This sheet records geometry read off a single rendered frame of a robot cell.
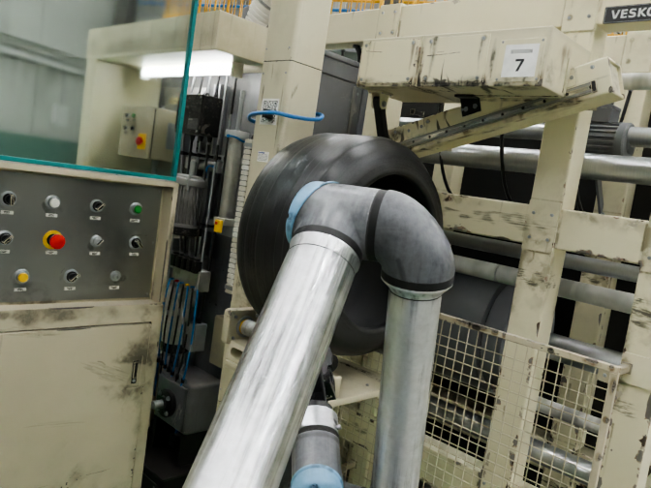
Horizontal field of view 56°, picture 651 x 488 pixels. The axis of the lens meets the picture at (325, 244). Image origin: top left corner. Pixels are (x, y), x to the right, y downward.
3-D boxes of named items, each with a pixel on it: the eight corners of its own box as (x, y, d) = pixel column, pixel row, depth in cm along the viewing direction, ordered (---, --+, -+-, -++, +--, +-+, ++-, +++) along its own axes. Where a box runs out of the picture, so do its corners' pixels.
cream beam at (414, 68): (354, 87, 187) (361, 38, 186) (403, 103, 206) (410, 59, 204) (541, 86, 146) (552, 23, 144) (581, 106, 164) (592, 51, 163)
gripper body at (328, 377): (301, 381, 131) (301, 431, 122) (291, 357, 126) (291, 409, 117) (335, 375, 130) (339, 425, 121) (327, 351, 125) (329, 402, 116)
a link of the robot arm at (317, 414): (286, 428, 113) (336, 420, 112) (286, 405, 116) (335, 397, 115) (297, 452, 119) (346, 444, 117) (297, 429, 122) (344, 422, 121)
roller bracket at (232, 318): (219, 342, 170) (224, 308, 169) (319, 331, 198) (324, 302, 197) (227, 345, 167) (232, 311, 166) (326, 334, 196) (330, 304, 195)
